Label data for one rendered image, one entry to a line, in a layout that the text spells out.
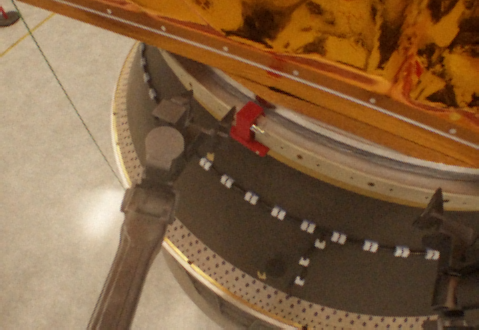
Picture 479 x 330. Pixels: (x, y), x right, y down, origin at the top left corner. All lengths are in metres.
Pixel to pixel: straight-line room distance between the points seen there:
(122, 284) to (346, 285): 0.69
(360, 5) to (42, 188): 2.72
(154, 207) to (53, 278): 2.12
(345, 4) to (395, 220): 0.52
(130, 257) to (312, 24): 0.43
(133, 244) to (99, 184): 2.27
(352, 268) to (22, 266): 2.30
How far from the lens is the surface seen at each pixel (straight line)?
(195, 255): 1.09
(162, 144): 0.47
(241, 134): 0.70
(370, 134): 0.68
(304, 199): 0.80
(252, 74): 0.70
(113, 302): 0.43
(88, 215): 2.64
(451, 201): 0.76
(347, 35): 0.53
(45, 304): 2.58
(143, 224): 0.49
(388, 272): 0.96
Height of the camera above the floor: 2.25
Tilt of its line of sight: 57 degrees down
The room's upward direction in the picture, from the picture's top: 3 degrees clockwise
